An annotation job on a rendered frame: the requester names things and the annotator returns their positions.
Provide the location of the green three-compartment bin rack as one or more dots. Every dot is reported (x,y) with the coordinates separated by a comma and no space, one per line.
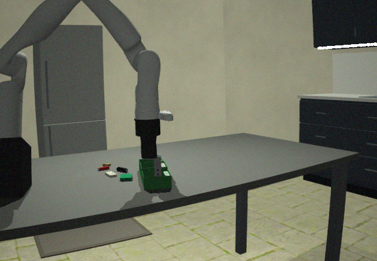
(150,181)

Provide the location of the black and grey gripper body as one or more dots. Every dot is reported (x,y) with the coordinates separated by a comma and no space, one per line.
(147,126)

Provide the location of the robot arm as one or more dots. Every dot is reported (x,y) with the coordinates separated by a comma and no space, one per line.
(44,20)

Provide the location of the white domino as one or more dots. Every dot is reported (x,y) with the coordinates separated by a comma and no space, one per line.
(110,174)

